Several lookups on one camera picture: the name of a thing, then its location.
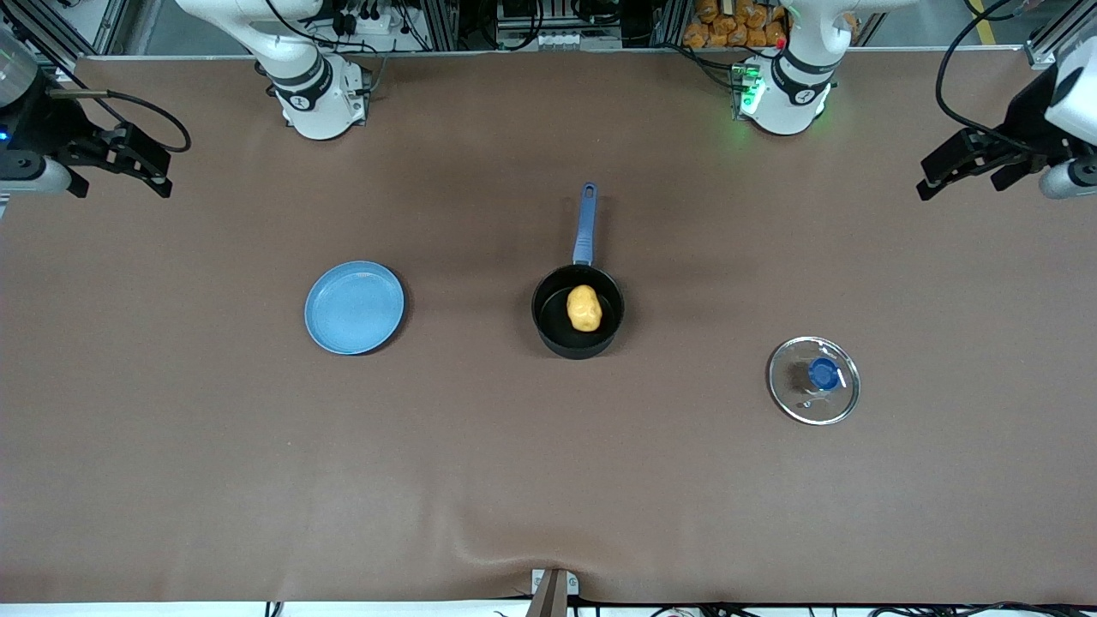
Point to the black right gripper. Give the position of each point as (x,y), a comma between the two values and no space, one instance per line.
(44,127)

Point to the glass lid with blue knob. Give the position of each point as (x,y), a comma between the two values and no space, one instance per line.
(824,374)

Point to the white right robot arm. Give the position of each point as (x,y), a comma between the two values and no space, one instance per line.
(313,94)

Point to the white power strip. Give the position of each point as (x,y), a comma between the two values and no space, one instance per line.
(368,17)

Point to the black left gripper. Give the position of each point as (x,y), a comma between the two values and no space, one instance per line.
(1022,122)

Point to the aluminium frame profile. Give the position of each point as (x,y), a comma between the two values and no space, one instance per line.
(1058,34)
(51,34)

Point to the pile of orange toy foods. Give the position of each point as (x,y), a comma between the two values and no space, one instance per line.
(728,26)

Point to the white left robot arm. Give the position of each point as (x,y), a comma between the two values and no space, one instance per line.
(793,86)

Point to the yellow potato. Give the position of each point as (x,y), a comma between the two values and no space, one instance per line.
(584,308)

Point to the metal table edge bracket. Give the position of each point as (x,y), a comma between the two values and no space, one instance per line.
(553,591)

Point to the blue round plate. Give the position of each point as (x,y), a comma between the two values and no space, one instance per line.
(356,308)

